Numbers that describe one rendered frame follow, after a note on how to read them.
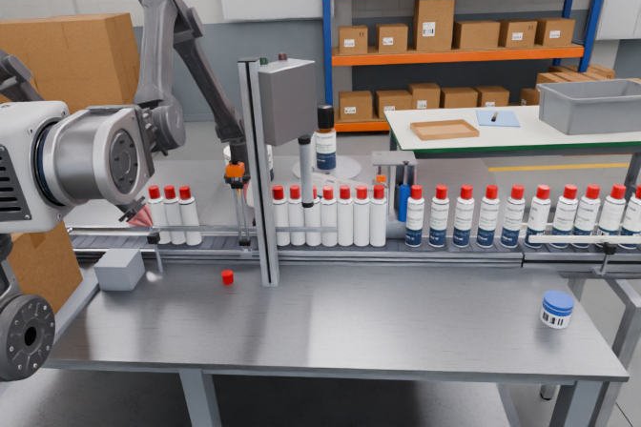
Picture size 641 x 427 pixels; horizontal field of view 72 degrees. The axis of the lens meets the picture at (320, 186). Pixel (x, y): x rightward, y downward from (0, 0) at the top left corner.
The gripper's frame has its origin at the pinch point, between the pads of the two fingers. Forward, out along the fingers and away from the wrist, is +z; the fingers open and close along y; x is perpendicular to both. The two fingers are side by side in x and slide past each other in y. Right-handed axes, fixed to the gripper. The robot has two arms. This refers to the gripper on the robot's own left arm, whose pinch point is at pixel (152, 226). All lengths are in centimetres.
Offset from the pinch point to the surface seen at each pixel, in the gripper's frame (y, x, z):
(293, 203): -2.4, -44.7, 21.9
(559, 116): 134, -143, 120
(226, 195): 34.0, -8.5, 14.7
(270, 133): -17, -60, -2
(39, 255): -31.2, 6.0, -17.3
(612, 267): -6, -110, 98
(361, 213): -3, -59, 38
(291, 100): -12, -69, -4
